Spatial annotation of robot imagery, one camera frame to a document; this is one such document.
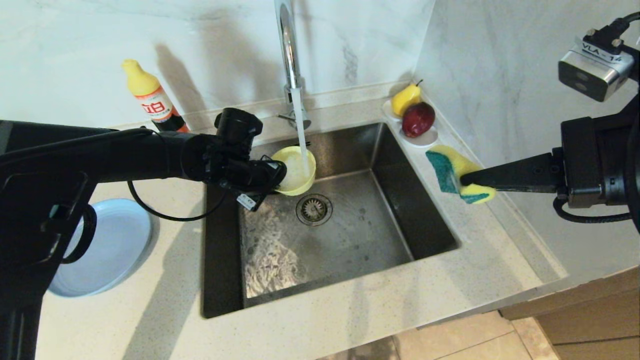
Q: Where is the yellow-green bowl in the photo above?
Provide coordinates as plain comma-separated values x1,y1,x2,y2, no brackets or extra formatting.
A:
271,146,317,197

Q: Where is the yellow sponge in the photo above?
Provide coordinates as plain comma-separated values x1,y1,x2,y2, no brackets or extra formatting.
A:
426,145,498,205

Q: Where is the orange dish soap bottle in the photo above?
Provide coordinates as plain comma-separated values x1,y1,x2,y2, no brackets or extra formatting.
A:
122,59,191,133

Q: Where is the chrome faucet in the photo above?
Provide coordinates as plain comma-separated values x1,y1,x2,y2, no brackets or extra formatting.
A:
274,0,312,131

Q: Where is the metal sink drain strainer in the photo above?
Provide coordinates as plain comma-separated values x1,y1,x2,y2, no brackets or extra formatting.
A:
295,194,334,227

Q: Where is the stainless steel sink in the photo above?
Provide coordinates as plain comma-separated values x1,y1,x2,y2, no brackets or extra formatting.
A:
200,122,459,319

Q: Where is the running water stream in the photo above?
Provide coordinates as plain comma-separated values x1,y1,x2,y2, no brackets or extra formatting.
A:
291,89,312,178

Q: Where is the small white fruit dish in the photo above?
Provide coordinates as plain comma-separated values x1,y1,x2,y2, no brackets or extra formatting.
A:
382,99,439,148

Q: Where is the dark red apple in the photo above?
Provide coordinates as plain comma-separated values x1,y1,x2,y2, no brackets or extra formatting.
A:
401,102,436,139

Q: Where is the yellow pear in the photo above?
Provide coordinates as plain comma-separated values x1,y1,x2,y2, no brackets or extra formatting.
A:
390,79,423,118

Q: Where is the gray plate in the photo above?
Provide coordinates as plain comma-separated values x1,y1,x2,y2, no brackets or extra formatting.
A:
49,198,153,298

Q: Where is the light wooden cabinet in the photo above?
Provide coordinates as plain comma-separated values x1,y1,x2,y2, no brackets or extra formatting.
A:
500,267,640,360

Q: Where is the black camera cable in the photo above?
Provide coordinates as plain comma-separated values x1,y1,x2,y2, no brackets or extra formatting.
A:
552,12,640,225

